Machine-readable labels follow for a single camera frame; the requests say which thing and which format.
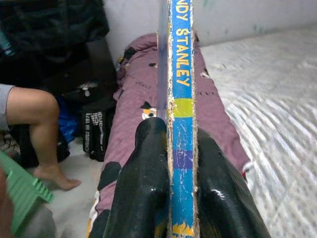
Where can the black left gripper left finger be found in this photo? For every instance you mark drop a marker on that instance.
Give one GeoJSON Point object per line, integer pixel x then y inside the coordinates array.
{"type": "Point", "coordinates": [141, 193]}

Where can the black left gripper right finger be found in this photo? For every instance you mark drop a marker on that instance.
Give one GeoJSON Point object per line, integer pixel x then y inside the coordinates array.
{"type": "Point", "coordinates": [223, 203]}

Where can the green plastic stool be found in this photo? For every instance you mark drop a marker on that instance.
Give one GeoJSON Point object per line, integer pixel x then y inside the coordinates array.
{"type": "Point", "coordinates": [24, 188]}

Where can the black bag with white print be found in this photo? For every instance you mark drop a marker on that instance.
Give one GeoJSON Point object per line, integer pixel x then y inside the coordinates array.
{"type": "Point", "coordinates": [95, 131]}

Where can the mauve cartoon mouse quilt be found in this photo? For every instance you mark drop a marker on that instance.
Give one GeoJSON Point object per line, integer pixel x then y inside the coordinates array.
{"type": "Point", "coordinates": [138, 81]}

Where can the colourful yellow-edged children's book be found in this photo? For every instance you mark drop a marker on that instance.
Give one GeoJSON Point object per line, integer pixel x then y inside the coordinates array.
{"type": "Point", "coordinates": [183, 124]}

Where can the blue plastic bag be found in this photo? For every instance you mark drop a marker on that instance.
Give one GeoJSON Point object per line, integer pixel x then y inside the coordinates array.
{"type": "Point", "coordinates": [67, 121]}

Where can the cream quilted mattress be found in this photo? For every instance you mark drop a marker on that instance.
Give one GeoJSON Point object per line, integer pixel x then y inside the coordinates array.
{"type": "Point", "coordinates": [272, 99]}

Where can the person in grey shorts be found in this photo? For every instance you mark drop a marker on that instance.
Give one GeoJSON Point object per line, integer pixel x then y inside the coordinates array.
{"type": "Point", "coordinates": [37, 119]}

